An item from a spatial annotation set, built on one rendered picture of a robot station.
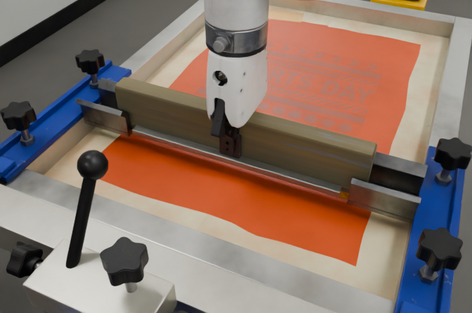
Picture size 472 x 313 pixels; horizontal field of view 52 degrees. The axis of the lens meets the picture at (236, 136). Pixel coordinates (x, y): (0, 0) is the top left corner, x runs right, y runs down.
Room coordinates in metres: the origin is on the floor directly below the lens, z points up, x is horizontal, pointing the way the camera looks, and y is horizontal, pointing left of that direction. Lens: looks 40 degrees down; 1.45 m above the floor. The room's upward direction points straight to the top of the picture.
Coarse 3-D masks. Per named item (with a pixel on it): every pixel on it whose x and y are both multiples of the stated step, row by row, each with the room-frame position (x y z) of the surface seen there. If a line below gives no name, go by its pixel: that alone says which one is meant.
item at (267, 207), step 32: (352, 32) 0.96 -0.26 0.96; (384, 64) 0.82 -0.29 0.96; (384, 96) 0.71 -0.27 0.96; (384, 128) 0.62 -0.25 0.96; (224, 192) 0.47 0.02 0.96; (256, 192) 0.47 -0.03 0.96; (288, 192) 0.47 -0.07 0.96; (320, 192) 0.47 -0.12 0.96; (256, 224) 0.42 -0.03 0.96; (288, 224) 0.42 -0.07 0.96; (320, 224) 0.42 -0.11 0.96; (352, 224) 0.42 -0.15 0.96; (352, 256) 0.36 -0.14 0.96
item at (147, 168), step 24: (288, 24) 1.00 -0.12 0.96; (312, 24) 1.00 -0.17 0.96; (312, 48) 0.88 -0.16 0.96; (192, 72) 0.79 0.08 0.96; (120, 144) 0.58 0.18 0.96; (144, 144) 0.58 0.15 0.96; (120, 168) 0.52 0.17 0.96; (144, 168) 0.52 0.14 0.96; (168, 168) 0.52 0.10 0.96; (192, 168) 0.52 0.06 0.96; (216, 168) 0.52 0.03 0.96; (144, 192) 0.47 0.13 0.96; (168, 192) 0.47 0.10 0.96; (192, 192) 0.47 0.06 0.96; (216, 192) 0.47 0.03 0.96
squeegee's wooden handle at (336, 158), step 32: (128, 96) 0.58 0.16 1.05; (160, 96) 0.56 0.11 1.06; (192, 96) 0.56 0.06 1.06; (160, 128) 0.56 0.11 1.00; (192, 128) 0.54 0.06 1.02; (256, 128) 0.50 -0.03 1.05; (288, 128) 0.49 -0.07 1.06; (320, 128) 0.49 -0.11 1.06; (256, 160) 0.50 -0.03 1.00; (288, 160) 0.48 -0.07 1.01; (320, 160) 0.46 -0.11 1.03; (352, 160) 0.44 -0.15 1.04
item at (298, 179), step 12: (144, 132) 0.56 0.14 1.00; (156, 132) 0.56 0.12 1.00; (168, 144) 0.54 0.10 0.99; (180, 144) 0.53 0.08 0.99; (192, 144) 0.53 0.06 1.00; (216, 156) 0.51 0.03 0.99; (228, 156) 0.50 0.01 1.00; (240, 156) 0.50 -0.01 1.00; (252, 168) 0.48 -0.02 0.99; (264, 168) 0.48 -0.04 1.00; (276, 168) 0.48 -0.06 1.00; (288, 180) 0.46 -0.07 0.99; (300, 180) 0.46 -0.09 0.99; (312, 180) 0.46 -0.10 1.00; (324, 192) 0.44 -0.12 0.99; (336, 192) 0.44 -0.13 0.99
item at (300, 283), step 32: (288, 0) 1.08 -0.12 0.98; (320, 0) 1.05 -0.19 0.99; (352, 0) 1.05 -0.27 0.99; (160, 32) 0.89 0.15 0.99; (192, 32) 0.94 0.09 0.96; (448, 32) 0.93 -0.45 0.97; (128, 64) 0.76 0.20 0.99; (160, 64) 0.81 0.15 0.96; (448, 64) 0.76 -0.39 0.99; (448, 96) 0.66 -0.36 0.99; (448, 128) 0.57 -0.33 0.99; (32, 192) 0.44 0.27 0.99; (64, 192) 0.44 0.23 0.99; (128, 224) 0.39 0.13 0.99; (160, 224) 0.39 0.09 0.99; (192, 256) 0.34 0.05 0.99; (224, 256) 0.34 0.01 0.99; (256, 256) 0.34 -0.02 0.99; (288, 288) 0.30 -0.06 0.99; (320, 288) 0.30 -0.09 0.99; (352, 288) 0.30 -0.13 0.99
